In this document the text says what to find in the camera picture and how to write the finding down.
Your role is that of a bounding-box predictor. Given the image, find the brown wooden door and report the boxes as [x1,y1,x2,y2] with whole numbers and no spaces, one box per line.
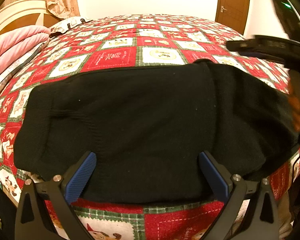
[215,0,250,35]

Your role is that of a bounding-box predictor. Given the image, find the grey patterned pillow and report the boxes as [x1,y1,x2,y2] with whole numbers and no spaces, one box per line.
[50,16,91,37]

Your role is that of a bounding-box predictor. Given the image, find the red patchwork bear bedspread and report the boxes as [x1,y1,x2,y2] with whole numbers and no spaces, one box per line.
[0,15,288,239]

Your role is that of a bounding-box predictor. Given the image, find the cream wooden headboard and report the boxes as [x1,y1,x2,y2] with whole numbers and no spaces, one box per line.
[0,0,61,35]

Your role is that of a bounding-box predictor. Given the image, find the black knit pants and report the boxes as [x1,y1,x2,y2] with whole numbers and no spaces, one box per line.
[14,60,298,204]

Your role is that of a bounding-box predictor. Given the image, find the person right hand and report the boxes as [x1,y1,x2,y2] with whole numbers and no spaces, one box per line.
[288,82,300,132]

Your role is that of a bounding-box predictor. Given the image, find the pink folded blanket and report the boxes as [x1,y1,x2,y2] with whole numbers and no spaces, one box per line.
[0,25,51,74]

